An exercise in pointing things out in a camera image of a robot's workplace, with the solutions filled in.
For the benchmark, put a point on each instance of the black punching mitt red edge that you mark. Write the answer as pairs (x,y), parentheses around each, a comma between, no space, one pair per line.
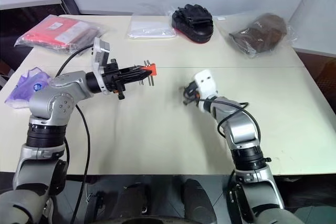
(193,23)

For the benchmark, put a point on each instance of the purple plastic bag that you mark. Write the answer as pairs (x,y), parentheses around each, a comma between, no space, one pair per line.
(27,89)

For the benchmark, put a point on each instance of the red package in plastic bag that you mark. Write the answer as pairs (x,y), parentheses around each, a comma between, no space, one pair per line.
(60,33)

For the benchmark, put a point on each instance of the red hex key holder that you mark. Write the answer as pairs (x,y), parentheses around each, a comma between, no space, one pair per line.
(153,69)

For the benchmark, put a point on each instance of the white sheet in clear bag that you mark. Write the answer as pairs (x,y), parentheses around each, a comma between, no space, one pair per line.
(150,27)

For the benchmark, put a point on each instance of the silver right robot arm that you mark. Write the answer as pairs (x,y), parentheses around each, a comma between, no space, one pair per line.
(244,134)

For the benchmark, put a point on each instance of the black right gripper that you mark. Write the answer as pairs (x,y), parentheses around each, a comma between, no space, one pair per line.
(193,92)

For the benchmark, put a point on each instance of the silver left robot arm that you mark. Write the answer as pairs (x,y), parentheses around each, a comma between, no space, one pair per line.
(60,95)

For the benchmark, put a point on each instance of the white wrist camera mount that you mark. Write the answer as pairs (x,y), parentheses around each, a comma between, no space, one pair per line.
(99,53)
(207,82)

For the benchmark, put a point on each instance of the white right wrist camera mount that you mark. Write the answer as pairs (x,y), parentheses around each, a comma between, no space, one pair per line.
(207,82)

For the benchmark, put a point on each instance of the dark rounded shape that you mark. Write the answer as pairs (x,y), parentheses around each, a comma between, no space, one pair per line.
(132,200)

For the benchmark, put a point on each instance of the small white label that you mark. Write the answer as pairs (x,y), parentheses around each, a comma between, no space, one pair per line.
(221,18)

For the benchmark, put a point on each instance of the brown item in clear bag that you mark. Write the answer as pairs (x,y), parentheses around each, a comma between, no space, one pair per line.
(262,33)

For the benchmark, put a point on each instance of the white side table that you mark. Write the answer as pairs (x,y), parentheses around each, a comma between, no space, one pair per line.
(316,16)

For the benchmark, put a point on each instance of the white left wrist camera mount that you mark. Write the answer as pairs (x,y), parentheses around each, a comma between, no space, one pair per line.
(99,53)

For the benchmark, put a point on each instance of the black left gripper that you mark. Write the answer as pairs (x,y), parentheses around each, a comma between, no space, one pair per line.
(113,77)

